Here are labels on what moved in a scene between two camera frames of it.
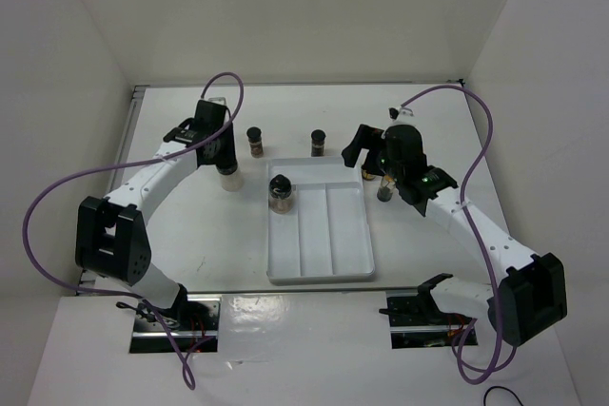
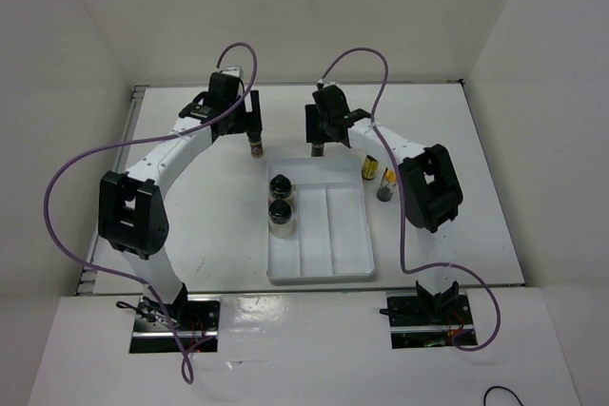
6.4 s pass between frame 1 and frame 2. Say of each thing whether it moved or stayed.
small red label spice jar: stayed
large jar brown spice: stayed
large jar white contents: moved
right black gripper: moved
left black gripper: moved
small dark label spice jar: stayed
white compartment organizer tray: stayed
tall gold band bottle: stayed
